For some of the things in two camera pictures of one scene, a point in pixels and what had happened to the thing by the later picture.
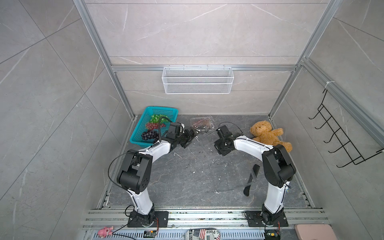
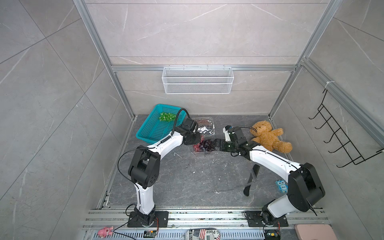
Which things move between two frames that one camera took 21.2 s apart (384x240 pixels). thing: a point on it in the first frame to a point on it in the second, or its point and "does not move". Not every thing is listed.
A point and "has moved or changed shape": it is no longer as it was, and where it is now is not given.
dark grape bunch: x=152 y=135 to x=207 y=145
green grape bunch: x=155 y=118 to x=166 y=116
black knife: x=252 y=176 does not move
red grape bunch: x=153 y=126 to x=196 y=147
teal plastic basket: x=171 y=112 has moved or changed shape
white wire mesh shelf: x=197 y=80 does not move
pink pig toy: x=103 y=232 does not move
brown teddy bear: x=264 y=132 does not move
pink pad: x=313 y=231 does not move
